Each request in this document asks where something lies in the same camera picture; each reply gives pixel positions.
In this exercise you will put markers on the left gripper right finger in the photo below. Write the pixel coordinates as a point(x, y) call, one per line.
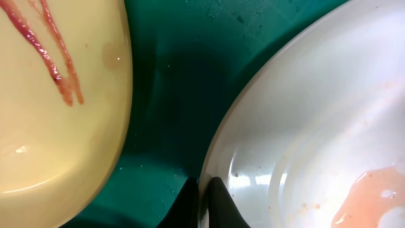
point(223, 212)

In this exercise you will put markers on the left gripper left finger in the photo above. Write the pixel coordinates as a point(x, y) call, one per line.
point(183, 212)

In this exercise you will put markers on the white plate with sauce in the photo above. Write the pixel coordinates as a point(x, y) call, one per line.
point(316, 138)

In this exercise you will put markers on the yellow plate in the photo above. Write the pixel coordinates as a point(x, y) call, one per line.
point(66, 95)

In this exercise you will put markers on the teal plastic tray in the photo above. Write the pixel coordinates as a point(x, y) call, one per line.
point(191, 59)

